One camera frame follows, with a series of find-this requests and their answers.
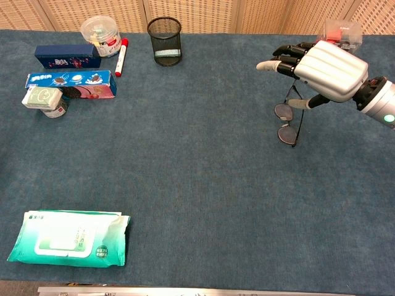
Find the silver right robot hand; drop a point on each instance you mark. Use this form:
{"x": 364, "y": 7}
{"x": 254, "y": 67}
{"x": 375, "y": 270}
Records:
{"x": 333, "y": 74}

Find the eyeglasses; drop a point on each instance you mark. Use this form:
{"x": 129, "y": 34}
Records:
{"x": 284, "y": 112}

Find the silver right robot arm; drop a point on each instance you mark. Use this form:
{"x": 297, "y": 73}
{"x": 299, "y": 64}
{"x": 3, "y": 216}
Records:
{"x": 379, "y": 105}

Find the clear box of coffee capsules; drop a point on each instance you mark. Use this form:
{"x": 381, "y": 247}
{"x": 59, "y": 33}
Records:
{"x": 342, "y": 31}

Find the woven folding screen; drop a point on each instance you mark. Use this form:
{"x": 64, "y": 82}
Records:
{"x": 200, "y": 15}

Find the black mesh pen holder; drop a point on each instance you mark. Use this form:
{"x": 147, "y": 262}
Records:
{"x": 168, "y": 58}

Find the blue felt table cloth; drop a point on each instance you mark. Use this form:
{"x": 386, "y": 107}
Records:
{"x": 185, "y": 185}

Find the red white marker pen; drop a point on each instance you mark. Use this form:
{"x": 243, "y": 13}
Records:
{"x": 121, "y": 60}

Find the clear plastic jar with clips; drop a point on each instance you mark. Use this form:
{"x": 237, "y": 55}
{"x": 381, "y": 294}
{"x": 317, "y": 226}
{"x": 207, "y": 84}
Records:
{"x": 98, "y": 31}

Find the pink Oreo cookie box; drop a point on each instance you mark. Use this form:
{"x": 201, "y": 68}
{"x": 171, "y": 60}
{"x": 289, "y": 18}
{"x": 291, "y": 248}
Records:
{"x": 92, "y": 92}

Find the dark blue rectangular box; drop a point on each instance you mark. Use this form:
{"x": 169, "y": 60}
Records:
{"x": 61, "y": 52}

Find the small white can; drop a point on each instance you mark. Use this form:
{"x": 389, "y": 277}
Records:
{"x": 57, "y": 111}

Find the blue Oreo cookie box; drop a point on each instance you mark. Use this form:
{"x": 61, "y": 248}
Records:
{"x": 43, "y": 79}

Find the green white tissue pack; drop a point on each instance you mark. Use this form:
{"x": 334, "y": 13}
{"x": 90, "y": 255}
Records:
{"x": 40, "y": 97}

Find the green wet wipes pack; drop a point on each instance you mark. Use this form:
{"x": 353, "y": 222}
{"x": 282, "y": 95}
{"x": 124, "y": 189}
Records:
{"x": 61, "y": 240}

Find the aluminium rail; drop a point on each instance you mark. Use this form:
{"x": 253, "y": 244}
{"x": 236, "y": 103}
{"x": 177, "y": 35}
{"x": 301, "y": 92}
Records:
{"x": 185, "y": 291}

